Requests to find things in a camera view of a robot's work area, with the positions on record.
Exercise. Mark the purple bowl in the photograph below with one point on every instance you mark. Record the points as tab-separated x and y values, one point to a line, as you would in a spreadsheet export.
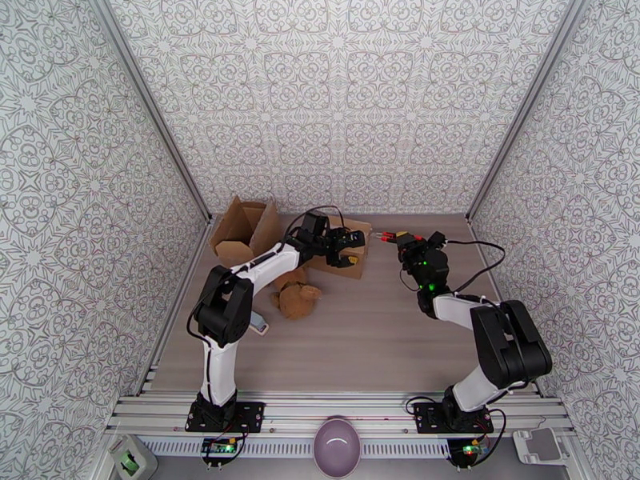
337	446

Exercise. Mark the small green circuit board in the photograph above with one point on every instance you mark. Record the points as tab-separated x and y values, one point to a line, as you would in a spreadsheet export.
472	449
218	446

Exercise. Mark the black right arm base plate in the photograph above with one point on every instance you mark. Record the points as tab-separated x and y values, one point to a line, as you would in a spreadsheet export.
427	418

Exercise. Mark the brown taped cardboard box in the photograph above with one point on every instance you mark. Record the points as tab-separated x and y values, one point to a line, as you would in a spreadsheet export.
235	248
360	268

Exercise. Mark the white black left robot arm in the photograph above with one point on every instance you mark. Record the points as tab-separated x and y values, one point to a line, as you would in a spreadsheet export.
222	308

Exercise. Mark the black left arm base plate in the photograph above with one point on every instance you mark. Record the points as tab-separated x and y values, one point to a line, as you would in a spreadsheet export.
250	417

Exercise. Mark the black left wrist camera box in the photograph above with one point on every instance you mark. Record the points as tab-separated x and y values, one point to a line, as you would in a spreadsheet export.
350	238

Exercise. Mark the brown plush teddy bear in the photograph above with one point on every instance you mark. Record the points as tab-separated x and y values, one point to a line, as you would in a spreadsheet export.
297	301

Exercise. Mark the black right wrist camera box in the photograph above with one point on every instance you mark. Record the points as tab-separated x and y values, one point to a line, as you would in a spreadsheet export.
436	238

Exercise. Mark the aluminium corner post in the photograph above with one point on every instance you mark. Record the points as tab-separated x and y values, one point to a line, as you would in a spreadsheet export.
150	103
525	103

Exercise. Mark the red black utility knife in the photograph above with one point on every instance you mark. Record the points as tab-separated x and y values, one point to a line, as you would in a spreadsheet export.
386	237

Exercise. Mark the grey block on white base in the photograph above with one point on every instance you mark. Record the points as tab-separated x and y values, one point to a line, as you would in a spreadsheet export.
259	324

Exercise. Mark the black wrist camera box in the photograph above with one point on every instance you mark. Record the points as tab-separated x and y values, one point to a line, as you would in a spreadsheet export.
436	238
350	238

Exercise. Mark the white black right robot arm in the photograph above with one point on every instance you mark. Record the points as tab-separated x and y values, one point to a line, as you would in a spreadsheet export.
510	343

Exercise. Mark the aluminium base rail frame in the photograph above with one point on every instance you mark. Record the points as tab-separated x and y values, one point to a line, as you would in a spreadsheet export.
340	406

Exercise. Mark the white plastic stand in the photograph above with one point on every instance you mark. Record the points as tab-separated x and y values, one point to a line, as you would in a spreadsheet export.
542	443

